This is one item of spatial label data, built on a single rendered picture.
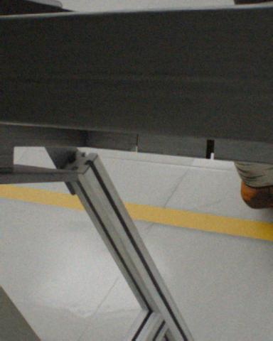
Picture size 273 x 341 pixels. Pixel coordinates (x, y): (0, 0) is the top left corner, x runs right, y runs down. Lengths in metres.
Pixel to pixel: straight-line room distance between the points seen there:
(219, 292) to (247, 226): 0.19
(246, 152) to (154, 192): 1.11
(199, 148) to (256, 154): 0.08
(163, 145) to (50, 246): 1.09
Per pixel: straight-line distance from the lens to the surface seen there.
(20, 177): 0.41
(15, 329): 1.32
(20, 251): 1.99
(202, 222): 1.80
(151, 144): 0.91
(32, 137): 0.90
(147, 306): 1.23
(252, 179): 1.63
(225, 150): 0.86
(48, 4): 0.38
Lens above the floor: 1.22
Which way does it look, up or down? 36 degrees down
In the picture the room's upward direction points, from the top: 26 degrees counter-clockwise
